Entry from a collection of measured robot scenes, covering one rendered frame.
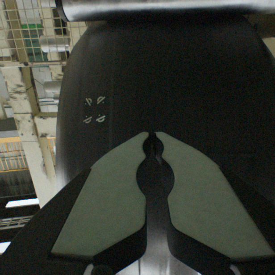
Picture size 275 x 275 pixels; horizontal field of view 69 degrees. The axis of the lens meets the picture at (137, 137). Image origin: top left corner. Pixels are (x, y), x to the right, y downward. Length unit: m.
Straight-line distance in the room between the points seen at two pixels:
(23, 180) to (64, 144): 12.12
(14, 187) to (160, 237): 12.57
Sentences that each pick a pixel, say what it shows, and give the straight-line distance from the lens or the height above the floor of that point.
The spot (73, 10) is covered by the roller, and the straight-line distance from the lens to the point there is 0.32.
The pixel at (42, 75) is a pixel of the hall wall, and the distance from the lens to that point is 10.02.
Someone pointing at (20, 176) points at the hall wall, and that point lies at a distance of 12.26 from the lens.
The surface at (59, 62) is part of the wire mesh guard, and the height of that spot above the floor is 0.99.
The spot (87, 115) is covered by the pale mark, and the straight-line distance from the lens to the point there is 0.23.
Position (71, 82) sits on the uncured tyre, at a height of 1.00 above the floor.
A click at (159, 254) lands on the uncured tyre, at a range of 0.27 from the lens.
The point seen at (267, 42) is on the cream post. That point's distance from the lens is 0.54.
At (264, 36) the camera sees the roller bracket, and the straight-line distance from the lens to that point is 0.50.
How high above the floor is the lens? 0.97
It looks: 23 degrees up
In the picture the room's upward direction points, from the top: 178 degrees clockwise
